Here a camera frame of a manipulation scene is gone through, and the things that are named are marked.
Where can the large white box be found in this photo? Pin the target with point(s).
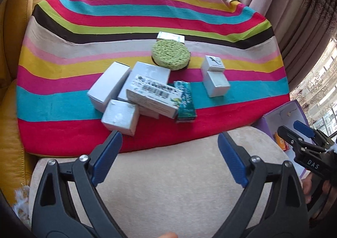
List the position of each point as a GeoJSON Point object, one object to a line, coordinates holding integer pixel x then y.
{"type": "Point", "coordinates": [150, 70]}

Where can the beige pleated curtain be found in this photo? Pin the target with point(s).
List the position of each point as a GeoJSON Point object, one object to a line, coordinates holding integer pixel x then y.
{"type": "Point", "coordinates": [289, 3]}

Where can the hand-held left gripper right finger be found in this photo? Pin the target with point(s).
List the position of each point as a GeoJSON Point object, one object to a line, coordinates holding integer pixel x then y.
{"type": "Point", "coordinates": [233, 160]}

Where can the person's left hand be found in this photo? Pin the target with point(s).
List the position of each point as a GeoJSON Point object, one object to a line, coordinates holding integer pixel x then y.
{"type": "Point", "coordinates": [163, 236]}

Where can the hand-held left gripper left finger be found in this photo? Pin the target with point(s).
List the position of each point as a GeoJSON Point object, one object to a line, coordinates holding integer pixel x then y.
{"type": "Point", "coordinates": [105, 159]}

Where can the white fluffy fabric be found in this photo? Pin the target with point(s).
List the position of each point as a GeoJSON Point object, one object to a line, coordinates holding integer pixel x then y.
{"type": "Point", "coordinates": [22, 201]}

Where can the yellow leather sofa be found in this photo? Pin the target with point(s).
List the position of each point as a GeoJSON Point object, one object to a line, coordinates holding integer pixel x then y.
{"type": "Point", "coordinates": [15, 43]}

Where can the person's right hand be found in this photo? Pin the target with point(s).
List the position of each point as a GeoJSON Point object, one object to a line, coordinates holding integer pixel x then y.
{"type": "Point", "coordinates": [308, 189]}

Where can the white box with green print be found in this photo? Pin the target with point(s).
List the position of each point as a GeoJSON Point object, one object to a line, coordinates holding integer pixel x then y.
{"type": "Point", "coordinates": [171, 36]}

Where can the green round sponge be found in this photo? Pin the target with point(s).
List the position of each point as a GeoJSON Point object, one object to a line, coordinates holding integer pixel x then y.
{"type": "Point", "coordinates": [169, 52]}

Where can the small silver box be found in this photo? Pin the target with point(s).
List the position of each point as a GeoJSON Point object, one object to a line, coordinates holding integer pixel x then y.
{"type": "Point", "coordinates": [119, 117]}

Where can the long plain white box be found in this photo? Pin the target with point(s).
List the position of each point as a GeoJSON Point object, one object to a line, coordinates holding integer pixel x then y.
{"type": "Point", "coordinates": [108, 85]}

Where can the purple storage box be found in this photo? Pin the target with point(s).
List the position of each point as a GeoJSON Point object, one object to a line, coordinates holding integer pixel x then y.
{"type": "Point", "coordinates": [284, 117]}

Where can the window frame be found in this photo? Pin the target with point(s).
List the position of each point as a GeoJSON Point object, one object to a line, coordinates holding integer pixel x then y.
{"type": "Point", "coordinates": [325, 120]}

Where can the patterned lace curtain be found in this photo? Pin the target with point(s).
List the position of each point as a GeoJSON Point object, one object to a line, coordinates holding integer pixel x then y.
{"type": "Point", "coordinates": [316, 88]}

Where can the teal green toothpaste box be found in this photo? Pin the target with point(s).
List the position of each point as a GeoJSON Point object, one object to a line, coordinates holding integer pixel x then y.
{"type": "Point", "coordinates": [185, 101]}

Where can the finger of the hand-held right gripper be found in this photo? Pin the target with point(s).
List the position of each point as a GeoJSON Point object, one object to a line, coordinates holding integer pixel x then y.
{"type": "Point", "coordinates": [304, 127]}
{"type": "Point", "coordinates": [288, 136]}

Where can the striped colourful blanket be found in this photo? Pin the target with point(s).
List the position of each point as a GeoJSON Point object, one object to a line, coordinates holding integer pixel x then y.
{"type": "Point", "coordinates": [79, 43]}

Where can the beige plush cushion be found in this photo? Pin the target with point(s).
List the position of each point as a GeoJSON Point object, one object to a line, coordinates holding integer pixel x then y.
{"type": "Point", "coordinates": [168, 196]}

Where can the white box with bird print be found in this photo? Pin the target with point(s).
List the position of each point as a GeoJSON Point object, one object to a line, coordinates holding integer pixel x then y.
{"type": "Point", "coordinates": [213, 65]}

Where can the orange packet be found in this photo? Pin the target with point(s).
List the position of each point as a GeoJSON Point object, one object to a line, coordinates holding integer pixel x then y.
{"type": "Point", "coordinates": [279, 140]}

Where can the white box with barcode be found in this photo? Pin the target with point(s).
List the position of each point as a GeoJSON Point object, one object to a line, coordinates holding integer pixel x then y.
{"type": "Point", "coordinates": [155, 95]}

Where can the silver white cube box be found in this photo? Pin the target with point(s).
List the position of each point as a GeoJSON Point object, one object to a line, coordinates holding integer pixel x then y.
{"type": "Point", "coordinates": [217, 84]}

